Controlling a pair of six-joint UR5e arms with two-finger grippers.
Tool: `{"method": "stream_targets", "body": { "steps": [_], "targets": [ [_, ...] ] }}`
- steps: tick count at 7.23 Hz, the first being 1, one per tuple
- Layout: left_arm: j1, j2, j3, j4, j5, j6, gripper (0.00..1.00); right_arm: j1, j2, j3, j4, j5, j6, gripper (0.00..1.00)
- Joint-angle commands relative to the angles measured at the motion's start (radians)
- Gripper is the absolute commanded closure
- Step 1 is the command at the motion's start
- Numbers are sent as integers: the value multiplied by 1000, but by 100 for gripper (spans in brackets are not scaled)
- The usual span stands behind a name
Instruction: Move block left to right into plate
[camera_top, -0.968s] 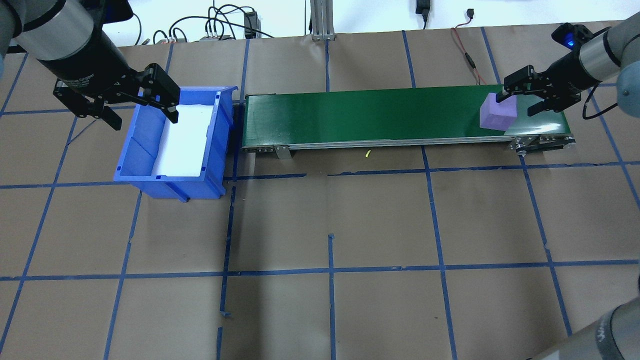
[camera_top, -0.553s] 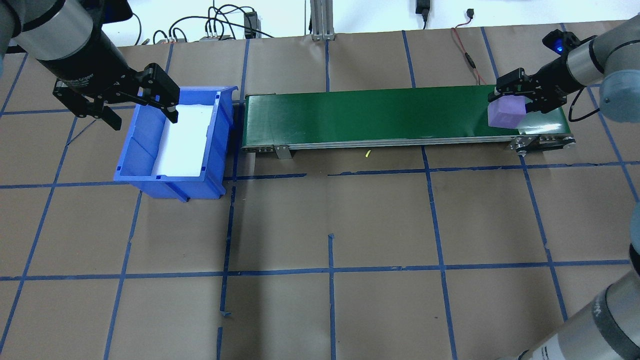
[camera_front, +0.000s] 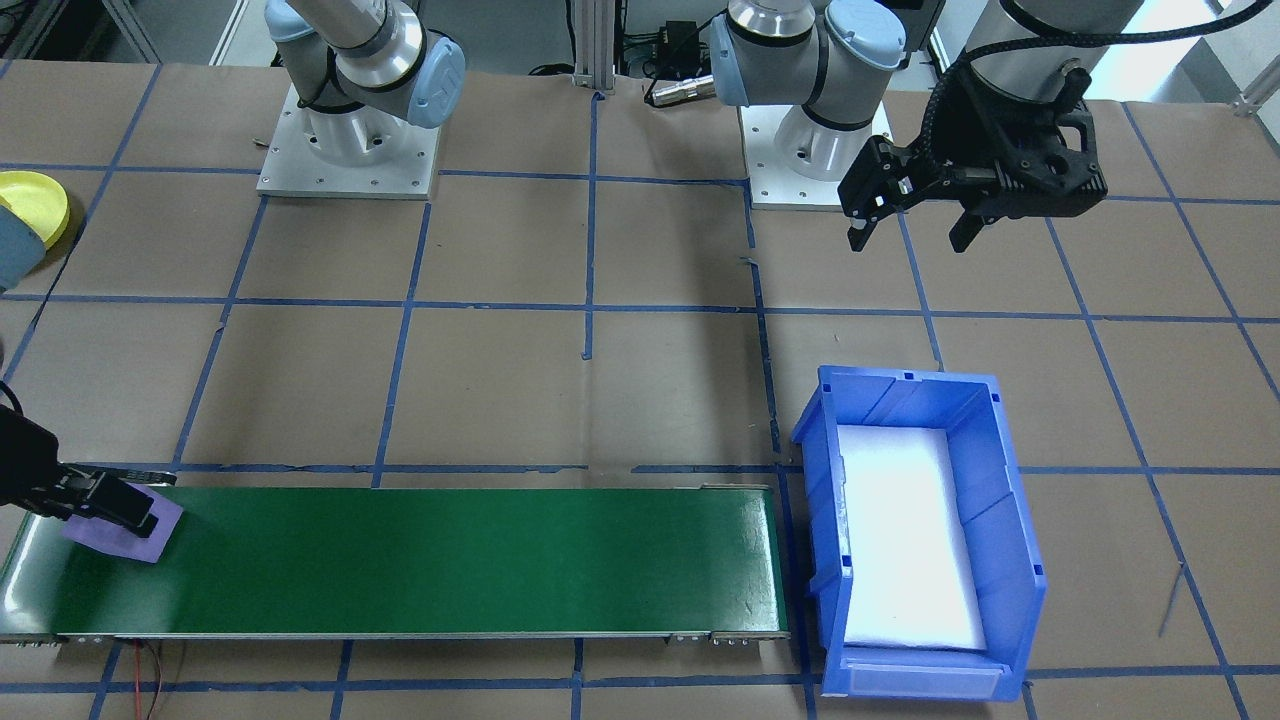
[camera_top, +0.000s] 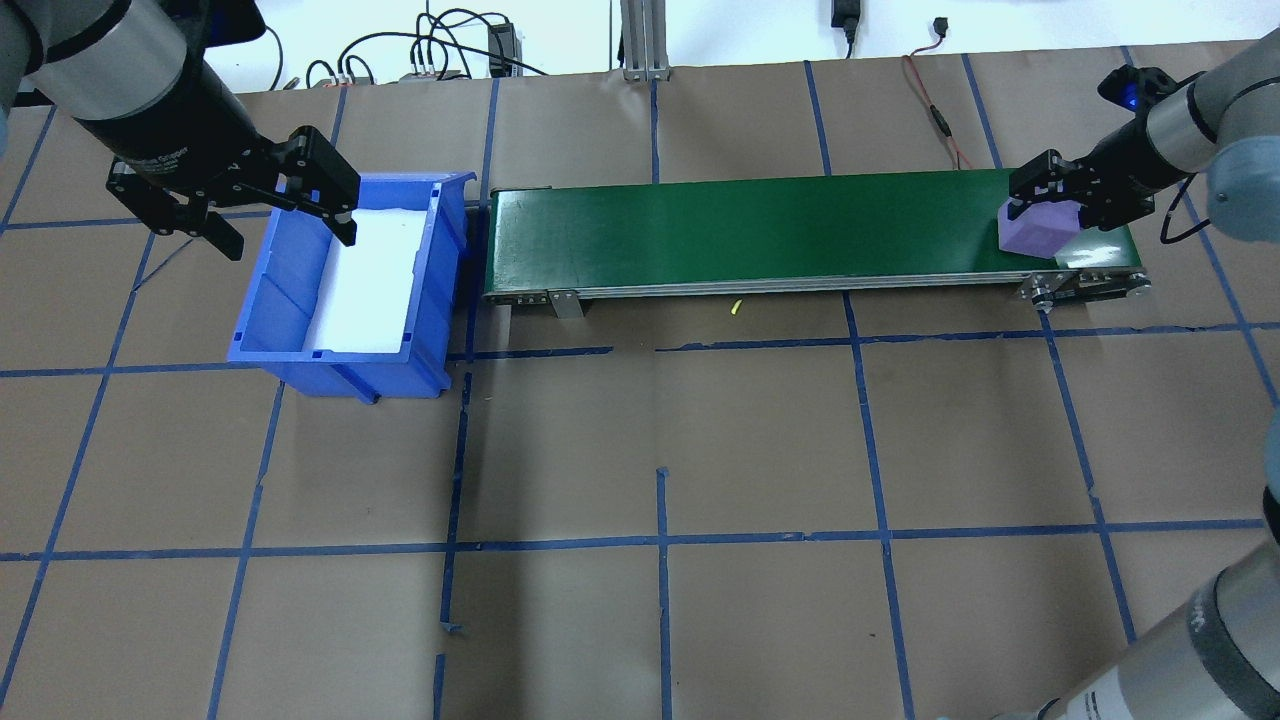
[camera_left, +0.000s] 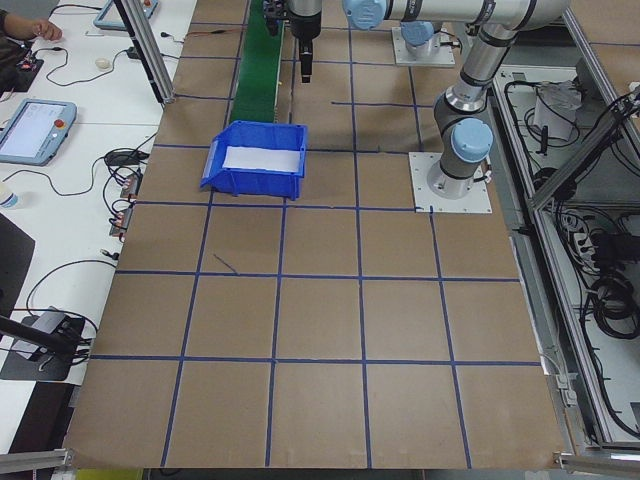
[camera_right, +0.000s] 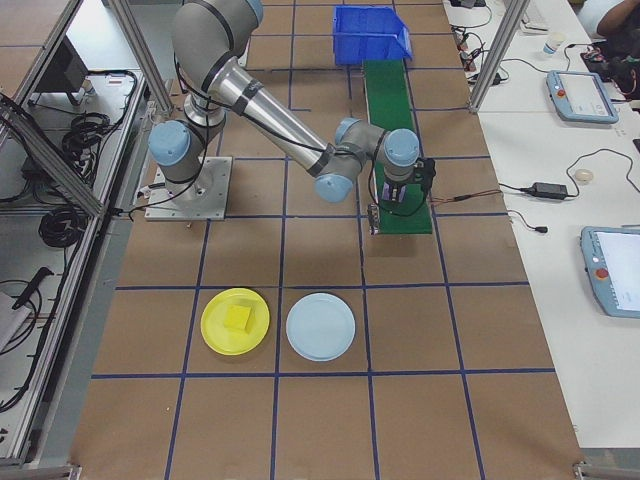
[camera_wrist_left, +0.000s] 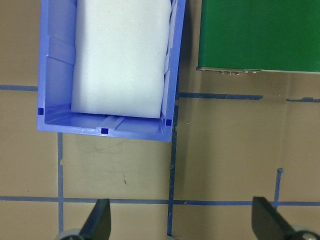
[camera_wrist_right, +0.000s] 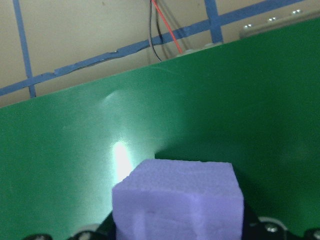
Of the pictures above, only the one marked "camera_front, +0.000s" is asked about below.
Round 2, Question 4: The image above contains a yellow plate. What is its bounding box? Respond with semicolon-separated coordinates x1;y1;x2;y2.
0;170;73;251

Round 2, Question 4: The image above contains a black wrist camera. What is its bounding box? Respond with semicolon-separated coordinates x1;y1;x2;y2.
1005;100;1108;217

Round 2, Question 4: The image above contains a silver metal cylinder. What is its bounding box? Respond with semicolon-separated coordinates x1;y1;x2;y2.
645;75;716;106

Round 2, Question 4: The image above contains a blue plastic bin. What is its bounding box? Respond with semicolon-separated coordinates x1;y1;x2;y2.
790;365;1048;703

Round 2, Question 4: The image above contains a white foam pad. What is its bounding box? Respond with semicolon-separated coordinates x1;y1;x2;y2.
835;425;989;653

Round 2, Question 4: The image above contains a black electronics box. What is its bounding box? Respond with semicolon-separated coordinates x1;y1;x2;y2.
625;20;701;76

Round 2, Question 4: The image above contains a white square base plate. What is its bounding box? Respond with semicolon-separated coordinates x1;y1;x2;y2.
738;100;894;211
256;85;442;201

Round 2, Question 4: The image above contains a green conveyor belt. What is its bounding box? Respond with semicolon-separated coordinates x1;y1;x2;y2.
0;465;791;646

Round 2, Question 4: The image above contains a purple foam block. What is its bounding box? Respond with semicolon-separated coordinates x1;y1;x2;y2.
60;488;185;564

